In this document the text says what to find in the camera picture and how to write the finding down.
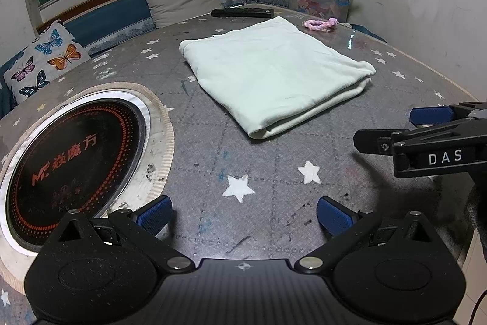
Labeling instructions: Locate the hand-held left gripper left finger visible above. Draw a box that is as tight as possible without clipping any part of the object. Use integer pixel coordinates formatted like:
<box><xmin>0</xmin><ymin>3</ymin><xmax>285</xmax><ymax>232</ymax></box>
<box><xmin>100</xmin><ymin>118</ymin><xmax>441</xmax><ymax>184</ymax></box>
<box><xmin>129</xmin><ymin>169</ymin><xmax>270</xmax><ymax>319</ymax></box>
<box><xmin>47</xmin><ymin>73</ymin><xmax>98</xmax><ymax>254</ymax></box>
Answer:
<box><xmin>56</xmin><ymin>196</ymin><xmax>191</xmax><ymax>273</ymax></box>

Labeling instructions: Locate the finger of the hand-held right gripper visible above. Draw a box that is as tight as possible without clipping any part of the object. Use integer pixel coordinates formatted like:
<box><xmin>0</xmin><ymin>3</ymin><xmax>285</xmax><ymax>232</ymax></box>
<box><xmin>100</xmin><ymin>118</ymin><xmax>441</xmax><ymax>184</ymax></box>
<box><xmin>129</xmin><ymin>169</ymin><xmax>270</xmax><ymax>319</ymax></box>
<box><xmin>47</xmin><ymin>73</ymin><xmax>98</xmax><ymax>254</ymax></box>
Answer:
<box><xmin>409</xmin><ymin>102</ymin><xmax>487</xmax><ymax>128</ymax></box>
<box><xmin>353</xmin><ymin>116</ymin><xmax>487</xmax><ymax>179</ymax></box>

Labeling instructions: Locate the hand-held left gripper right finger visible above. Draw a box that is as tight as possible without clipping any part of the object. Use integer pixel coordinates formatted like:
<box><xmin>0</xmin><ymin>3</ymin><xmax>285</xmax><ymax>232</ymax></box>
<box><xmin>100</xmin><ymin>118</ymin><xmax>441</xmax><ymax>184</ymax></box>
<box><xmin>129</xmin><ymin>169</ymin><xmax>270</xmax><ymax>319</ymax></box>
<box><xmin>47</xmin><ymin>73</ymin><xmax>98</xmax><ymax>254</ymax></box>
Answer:
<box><xmin>295</xmin><ymin>196</ymin><xmax>434</xmax><ymax>273</ymax></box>

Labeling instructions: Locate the pale green garment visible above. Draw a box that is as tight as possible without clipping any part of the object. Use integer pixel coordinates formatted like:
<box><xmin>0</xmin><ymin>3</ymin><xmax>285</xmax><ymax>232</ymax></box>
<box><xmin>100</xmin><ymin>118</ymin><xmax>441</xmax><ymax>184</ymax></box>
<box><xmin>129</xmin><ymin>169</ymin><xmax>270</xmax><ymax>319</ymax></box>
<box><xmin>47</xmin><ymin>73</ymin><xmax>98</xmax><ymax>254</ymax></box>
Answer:
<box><xmin>179</xmin><ymin>16</ymin><xmax>377</xmax><ymax>140</ymax></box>

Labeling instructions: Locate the round black induction cooker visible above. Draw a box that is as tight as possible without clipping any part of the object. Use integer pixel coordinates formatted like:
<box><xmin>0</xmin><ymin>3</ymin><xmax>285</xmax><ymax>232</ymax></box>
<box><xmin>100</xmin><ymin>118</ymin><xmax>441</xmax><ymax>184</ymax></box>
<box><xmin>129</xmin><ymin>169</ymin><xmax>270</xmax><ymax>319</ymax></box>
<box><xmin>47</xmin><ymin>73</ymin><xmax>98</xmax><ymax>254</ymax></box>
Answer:
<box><xmin>0</xmin><ymin>81</ymin><xmax>176</xmax><ymax>284</ymax></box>

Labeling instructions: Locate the clear plastic storage box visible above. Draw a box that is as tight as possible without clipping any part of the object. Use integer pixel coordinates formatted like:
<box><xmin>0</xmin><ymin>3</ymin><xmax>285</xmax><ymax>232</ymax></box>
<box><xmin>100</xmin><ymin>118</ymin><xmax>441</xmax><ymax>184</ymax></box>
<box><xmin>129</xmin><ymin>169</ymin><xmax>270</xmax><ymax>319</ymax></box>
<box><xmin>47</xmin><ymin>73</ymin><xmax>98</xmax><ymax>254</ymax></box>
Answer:
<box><xmin>286</xmin><ymin>0</ymin><xmax>354</xmax><ymax>21</ymax></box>

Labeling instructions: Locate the white lace sofa cover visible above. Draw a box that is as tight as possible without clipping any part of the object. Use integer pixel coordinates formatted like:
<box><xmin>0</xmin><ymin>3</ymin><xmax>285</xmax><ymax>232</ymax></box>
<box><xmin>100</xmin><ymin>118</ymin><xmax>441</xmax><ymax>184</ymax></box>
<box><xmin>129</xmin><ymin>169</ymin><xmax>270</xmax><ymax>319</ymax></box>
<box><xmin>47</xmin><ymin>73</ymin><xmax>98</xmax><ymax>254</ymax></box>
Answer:
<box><xmin>86</xmin><ymin>0</ymin><xmax>290</xmax><ymax>57</ymax></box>

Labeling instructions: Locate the black remote control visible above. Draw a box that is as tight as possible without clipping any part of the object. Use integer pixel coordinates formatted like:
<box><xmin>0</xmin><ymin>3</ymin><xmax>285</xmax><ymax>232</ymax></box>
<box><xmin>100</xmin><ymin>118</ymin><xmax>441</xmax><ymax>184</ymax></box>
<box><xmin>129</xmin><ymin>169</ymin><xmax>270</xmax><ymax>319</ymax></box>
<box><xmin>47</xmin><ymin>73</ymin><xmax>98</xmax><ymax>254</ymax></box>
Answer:
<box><xmin>210</xmin><ymin>8</ymin><xmax>275</xmax><ymax>18</ymax></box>

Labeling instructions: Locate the butterfly print pillow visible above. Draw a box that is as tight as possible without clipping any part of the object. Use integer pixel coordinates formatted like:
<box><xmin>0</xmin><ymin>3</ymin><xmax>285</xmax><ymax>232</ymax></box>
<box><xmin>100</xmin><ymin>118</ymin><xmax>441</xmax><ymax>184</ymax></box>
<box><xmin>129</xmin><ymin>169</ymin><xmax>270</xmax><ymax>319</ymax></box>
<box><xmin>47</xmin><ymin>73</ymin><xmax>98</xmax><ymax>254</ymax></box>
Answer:
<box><xmin>8</xmin><ymin>20</ymin><xmax>92</xmax><ymax>105</ymax></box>

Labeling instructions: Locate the blue sofa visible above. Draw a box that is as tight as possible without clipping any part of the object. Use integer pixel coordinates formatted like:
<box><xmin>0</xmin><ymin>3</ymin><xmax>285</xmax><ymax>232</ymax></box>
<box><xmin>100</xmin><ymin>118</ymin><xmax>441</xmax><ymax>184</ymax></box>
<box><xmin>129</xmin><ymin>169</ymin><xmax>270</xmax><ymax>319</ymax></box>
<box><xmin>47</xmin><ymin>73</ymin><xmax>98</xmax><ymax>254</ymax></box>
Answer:
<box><xmin>0</xmin><ymin>0</ymin><xmax>290</xmax><ymax>112</ymax></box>

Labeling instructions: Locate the pink hair tie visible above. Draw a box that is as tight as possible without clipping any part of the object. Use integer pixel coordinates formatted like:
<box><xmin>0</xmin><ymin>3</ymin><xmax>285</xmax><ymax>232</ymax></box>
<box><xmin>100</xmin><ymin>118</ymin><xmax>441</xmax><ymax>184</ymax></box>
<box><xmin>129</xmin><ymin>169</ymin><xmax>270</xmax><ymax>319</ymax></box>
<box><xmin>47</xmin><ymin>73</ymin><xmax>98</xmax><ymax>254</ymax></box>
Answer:
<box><xmin>302</xmin><ymin>17</ymin><xmax>339</xmax><ymax>32</ymax></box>

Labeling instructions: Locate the black cable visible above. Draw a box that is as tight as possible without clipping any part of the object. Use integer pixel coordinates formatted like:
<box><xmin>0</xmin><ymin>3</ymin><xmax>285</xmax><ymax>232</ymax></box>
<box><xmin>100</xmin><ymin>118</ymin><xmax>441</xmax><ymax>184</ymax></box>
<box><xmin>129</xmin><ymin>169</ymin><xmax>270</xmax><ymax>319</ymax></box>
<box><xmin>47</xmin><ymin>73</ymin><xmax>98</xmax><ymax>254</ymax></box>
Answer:
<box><xmin>470</xmin><ymin>289</ymin><xmax>487</xmax><ymax>325</ymax></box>

